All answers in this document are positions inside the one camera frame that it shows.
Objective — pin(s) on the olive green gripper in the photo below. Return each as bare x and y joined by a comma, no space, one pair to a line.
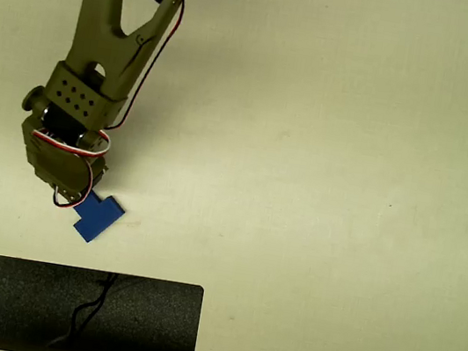
67,193

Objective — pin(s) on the blue T-shaped block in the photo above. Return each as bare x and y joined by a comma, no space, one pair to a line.
96,218

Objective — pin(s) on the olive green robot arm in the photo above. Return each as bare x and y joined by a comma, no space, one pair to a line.
97,29

